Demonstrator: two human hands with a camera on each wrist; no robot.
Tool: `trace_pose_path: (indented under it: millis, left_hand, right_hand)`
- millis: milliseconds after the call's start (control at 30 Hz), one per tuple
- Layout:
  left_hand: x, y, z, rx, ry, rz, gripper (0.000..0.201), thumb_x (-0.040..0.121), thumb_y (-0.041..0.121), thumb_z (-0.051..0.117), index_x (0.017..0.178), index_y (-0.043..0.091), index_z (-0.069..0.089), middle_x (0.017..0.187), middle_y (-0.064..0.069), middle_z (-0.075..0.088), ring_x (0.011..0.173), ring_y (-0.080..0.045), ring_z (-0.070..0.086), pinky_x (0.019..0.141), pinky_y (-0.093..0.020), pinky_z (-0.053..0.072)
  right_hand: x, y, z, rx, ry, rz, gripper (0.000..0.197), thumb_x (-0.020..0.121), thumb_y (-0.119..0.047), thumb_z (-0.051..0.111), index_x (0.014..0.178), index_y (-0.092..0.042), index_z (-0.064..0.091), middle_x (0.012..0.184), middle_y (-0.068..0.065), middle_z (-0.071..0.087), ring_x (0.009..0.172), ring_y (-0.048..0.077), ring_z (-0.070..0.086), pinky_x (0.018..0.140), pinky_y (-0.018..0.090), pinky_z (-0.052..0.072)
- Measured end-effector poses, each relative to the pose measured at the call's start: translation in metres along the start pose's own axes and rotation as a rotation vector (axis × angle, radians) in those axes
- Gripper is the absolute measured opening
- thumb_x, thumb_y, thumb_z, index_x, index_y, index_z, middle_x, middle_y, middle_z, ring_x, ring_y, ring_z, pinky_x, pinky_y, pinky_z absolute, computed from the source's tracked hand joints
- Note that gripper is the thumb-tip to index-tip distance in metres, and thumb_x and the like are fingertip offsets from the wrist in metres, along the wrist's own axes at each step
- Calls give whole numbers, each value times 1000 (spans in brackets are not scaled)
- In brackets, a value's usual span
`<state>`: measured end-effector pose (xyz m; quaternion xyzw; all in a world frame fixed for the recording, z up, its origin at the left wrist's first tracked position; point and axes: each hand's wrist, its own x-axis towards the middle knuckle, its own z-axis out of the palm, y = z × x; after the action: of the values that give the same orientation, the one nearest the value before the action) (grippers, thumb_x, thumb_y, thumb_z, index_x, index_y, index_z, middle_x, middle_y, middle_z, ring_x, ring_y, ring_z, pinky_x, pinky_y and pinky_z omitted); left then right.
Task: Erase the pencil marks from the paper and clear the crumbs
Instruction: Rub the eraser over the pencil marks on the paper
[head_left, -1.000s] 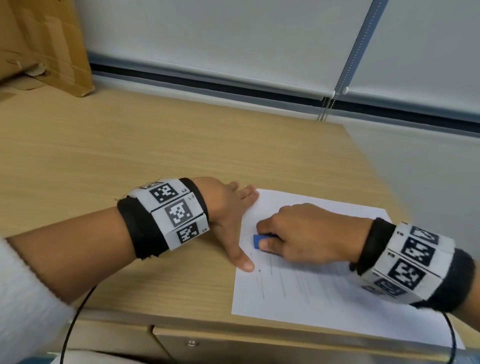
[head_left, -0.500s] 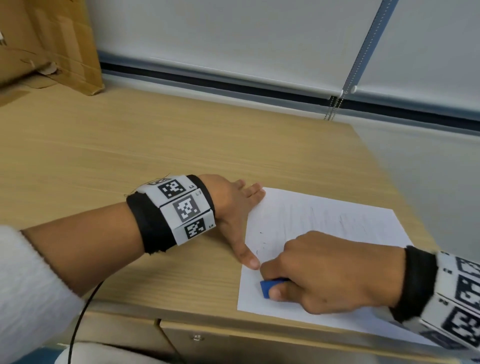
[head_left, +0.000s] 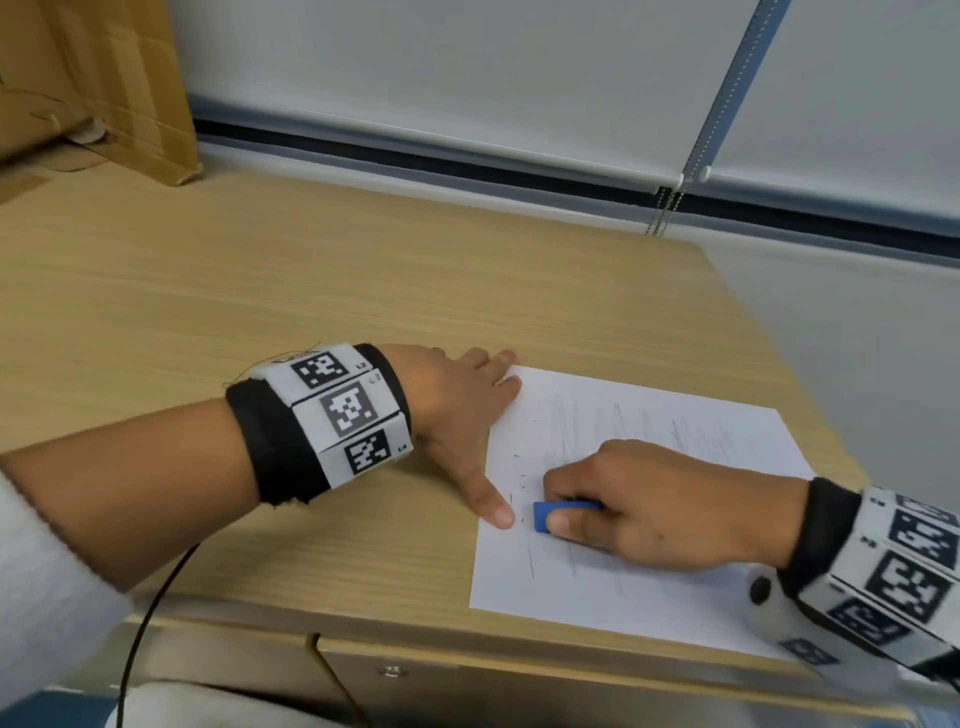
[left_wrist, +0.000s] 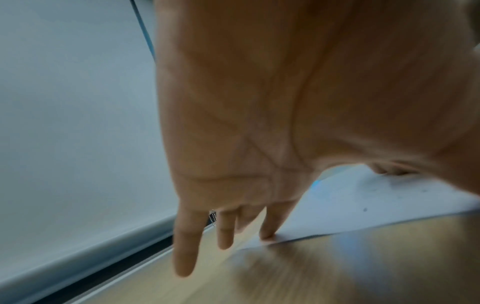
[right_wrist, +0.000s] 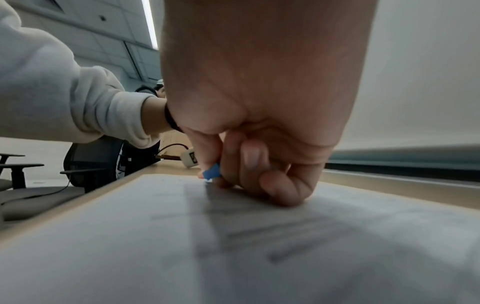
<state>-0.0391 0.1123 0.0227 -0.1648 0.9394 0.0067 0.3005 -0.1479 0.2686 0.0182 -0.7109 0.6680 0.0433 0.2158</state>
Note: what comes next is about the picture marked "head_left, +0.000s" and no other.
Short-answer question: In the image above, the black right wristband with markers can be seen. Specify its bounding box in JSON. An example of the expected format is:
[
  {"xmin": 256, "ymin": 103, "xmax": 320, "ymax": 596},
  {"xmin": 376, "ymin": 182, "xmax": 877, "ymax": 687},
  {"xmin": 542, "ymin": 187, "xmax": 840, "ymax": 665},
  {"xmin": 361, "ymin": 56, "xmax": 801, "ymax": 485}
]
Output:
[{"xmin": 779, "ymin": 477, "xmax": 960, "ymax": 678}]

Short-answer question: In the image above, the white paper sheet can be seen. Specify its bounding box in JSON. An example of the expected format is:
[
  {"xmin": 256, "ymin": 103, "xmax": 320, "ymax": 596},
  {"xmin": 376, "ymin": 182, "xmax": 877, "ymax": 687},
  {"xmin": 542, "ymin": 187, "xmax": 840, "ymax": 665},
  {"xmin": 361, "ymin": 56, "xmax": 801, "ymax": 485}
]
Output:
[{"xmin": 468, "ymin": 365, "xmax": 816, "ymax": 661}]

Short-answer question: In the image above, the person's left hand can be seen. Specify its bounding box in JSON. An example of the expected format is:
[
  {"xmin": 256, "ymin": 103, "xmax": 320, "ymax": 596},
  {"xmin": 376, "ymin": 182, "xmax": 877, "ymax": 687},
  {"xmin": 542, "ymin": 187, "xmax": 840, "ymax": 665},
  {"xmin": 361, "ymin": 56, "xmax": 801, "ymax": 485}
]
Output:
[{"xmin": 374, "ymin": 343, "xmax": 523, "ymax": 531}]

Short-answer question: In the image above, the black wristband with markers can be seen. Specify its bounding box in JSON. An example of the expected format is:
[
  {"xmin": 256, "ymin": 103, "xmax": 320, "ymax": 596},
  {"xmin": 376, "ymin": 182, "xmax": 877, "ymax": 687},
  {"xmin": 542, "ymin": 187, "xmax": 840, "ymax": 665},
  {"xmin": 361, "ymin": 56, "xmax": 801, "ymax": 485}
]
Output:
[
  {"xmin": 779, "ymin": 477, "xmax": 960, "ymax": 678},
  {"xmin": 224, "ymin": 343, "xmax": 415, "ymax": 508}
]

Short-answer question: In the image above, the dark window frame rail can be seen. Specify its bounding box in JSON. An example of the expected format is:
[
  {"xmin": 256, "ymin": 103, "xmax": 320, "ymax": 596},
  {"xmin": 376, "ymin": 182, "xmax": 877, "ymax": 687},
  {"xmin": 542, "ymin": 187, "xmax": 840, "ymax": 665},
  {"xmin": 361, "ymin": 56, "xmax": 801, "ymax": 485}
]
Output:
[{"xmin": 191, "ymin": 112, "xmax": 960, "ymax": 265}]

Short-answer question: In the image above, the person's left forearm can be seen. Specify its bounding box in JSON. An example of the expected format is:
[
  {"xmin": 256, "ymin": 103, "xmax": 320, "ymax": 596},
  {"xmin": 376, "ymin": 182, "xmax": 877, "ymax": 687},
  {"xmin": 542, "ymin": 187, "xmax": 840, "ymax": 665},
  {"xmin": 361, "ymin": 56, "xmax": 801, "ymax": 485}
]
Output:
[{"xmin": 0, "ymin": 397, "xmax": 262, "ymax": 594}]

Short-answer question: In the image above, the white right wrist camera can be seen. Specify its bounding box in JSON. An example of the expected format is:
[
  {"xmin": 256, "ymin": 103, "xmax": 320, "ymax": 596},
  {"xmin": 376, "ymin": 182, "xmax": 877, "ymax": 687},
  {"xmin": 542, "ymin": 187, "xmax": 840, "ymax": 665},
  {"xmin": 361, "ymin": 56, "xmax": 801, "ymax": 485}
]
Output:
[{"xmin": 742, "ymin": 566, "xmax": 910, "ymax": 693}]

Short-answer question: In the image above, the blue eraser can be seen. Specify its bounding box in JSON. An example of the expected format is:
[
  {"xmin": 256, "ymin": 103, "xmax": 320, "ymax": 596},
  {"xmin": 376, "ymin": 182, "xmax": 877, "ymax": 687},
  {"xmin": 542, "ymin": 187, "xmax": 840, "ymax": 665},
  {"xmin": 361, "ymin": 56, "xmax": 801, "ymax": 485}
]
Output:
[{"xmin": 532, "ymin": 500, "xmax": 605, "ymax": 535}]

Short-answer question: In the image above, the person's right hand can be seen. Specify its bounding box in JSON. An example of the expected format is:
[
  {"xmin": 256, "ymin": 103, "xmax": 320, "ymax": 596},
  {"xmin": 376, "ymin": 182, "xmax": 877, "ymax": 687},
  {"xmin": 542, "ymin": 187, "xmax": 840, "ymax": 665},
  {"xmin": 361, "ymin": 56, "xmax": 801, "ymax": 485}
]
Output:
[{"xmin": 541, "ymin": 438, "xmax": 813, "ymax": 576}]

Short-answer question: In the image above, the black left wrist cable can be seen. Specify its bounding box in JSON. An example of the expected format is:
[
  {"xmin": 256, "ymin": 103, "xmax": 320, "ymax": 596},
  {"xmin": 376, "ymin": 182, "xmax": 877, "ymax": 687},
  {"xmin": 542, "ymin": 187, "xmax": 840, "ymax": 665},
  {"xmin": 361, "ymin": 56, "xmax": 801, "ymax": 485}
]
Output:
[{"xmin": 116, "ymin": 543, "xmax": 204, "ymax": 728}]

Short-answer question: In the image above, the metal bead chain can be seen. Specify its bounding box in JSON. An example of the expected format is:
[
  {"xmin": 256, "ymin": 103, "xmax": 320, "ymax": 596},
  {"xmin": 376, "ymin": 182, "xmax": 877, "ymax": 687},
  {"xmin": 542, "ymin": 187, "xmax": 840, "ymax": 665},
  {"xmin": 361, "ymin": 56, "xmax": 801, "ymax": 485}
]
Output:
[{"xmin": 646, "ymin": 0, "xmax": 781, "ymax": 238}]

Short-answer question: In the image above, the black left wristband with markers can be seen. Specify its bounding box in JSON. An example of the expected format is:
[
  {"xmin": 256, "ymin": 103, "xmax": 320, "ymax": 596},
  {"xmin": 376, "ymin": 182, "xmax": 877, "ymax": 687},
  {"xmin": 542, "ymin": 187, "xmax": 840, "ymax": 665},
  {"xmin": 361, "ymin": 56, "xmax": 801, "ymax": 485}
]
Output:
[{"xmin": 224, "ymin": 343, "xmax": 415, "ymax": 508}]

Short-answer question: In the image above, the wide white roller blind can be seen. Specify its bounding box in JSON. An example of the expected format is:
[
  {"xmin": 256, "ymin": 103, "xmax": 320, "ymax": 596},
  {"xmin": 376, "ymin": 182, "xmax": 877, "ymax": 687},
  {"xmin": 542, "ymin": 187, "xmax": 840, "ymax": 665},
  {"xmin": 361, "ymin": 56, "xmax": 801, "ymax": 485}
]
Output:
[{"xmin": 168, "ymin": 0, "xmax": 763, "ymax": 190}]

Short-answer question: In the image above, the wooden desk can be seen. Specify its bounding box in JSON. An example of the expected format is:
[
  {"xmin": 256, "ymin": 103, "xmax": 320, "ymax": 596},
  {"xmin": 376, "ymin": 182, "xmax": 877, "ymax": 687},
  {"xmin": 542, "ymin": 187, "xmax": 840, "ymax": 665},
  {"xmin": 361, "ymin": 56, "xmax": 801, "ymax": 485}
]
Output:
[{"xmin": 0, "ymin": 146, "xmax": 918, "ymax": 728}]

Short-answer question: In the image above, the narrow white roller blind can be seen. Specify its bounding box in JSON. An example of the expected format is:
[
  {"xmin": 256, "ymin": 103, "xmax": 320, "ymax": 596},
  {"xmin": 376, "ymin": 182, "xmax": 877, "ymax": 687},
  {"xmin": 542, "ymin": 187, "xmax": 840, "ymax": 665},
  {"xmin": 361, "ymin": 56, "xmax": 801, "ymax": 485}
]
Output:
[{"xmin": 697, "ymin": 0, "xmax": 960, "ymax": 238}]

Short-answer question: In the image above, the blue window post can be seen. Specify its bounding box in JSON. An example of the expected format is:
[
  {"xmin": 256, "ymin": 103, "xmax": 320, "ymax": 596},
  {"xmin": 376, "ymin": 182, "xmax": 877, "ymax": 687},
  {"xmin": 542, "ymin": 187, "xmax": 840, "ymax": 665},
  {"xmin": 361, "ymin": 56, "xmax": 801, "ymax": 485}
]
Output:
[{"xmin": 678, "ymin": 0, "xmax": 793, "ymax": 183}]

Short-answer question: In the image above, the brown cardboard box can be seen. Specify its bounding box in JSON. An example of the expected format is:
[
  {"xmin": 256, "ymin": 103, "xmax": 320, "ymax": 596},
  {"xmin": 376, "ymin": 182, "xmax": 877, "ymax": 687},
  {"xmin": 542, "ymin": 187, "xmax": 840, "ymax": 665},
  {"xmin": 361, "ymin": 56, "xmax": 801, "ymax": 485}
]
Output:
[{"xmin": 0, "ymin": 0, "xmax": 204, "ymax": 205}]

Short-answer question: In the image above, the wooden drawer front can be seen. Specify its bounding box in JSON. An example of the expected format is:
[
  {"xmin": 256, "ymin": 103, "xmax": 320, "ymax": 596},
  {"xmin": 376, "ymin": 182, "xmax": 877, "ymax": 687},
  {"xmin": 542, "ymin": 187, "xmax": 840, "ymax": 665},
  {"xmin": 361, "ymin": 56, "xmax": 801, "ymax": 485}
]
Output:
[{"xmin": 314, "ymin": 635, "xmax": 918, "ymax": 728}]

